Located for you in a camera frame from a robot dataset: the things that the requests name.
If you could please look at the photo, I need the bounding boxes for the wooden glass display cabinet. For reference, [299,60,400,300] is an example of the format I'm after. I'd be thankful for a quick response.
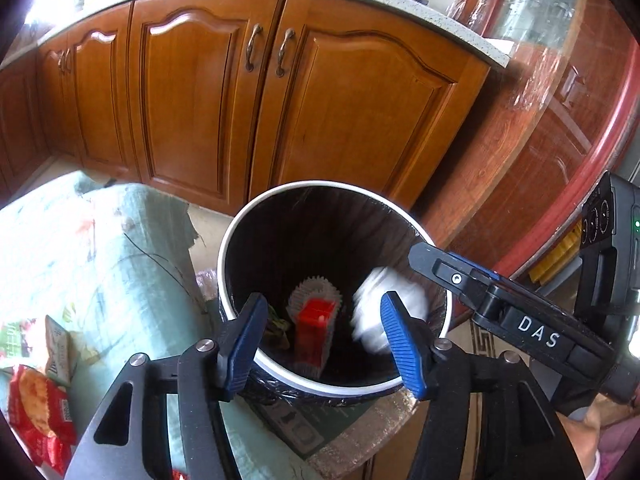
[415,0,640,283]

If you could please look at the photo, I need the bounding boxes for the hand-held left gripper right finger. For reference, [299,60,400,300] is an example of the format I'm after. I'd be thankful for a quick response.
[380,290,586,480]

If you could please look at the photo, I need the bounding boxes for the bronze cabinet door handle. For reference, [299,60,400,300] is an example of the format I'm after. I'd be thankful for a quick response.
[245,23,264,74]
[275,27,296,78]

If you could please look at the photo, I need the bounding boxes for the pale green floral blanket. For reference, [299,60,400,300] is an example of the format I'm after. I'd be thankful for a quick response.
[0,170,321,480]

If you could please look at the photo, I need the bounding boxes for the shiny printed floor mat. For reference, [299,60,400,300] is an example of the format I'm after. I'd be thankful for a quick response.
[257,385,433,467]

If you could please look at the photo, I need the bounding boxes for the beige snack packet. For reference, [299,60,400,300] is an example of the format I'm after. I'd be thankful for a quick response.
[44,315,76,386]

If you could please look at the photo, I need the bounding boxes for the red cardboard box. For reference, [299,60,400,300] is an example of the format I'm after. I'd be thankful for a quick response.
[295,298,335,366]

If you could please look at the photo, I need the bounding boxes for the wooden kitchen cabinet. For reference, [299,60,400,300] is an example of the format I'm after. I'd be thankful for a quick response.
[0,0,511,217]

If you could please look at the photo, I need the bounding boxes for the white fluted paper liner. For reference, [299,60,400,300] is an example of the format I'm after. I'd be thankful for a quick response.
[286,275,343,376]

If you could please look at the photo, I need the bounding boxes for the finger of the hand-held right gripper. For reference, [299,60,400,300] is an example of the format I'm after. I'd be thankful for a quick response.
[407,242,505,312]

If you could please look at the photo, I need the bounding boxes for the white rimmed round trash can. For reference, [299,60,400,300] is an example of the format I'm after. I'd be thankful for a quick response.
[217,180,453,396]

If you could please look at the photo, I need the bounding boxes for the white paper ball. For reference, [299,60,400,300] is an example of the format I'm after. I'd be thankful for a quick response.
[352,266,431,356]

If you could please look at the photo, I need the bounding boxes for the dark green crumpled wrapper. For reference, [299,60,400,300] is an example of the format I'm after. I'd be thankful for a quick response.
[265,305,292,350]

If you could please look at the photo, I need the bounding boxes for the person's bare leg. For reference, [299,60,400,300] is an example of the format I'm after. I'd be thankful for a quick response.
[560,400,631,480]

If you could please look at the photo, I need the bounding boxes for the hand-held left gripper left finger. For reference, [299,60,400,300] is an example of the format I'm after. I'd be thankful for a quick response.
[62,292,271,480]

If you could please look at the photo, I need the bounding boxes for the pink clothing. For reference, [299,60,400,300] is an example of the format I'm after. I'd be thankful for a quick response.
[597,420,640,480]

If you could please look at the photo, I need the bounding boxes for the yellow wooden stool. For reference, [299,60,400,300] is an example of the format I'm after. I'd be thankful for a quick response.
[529,220,584,287]

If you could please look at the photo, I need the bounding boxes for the red snack packet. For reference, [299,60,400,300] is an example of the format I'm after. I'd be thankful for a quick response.
[7,362,76,476]

